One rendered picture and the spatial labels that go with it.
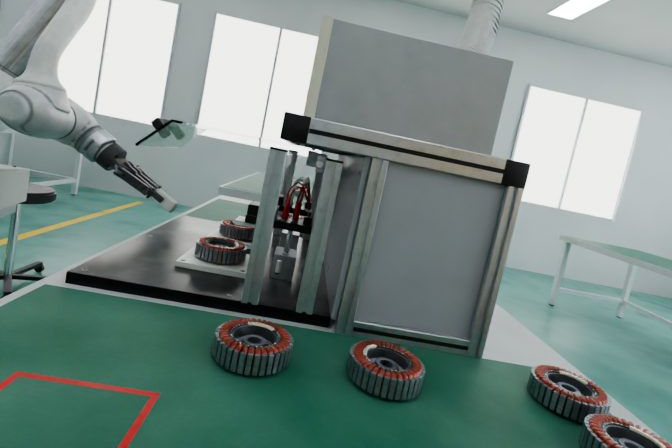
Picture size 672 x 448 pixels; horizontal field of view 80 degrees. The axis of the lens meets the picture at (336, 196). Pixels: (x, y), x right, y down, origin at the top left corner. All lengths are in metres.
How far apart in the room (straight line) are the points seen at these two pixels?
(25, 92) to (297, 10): 5.04
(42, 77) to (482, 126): 0.98
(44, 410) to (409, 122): 0.69
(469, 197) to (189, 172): 5.30
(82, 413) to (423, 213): 0.55
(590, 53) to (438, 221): 6.36
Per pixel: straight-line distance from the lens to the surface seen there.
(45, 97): 1.14
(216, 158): 5.78
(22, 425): 0.53
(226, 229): 1.15
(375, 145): 0.70
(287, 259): 0.91
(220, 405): 0.54
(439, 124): 0.85
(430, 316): 0.80
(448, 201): 0.75
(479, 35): 2.27
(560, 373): 0.82
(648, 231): 7.64
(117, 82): 6.24
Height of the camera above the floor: 1.06
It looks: 5 degrees down
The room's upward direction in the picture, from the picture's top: 12 degrees clockwise
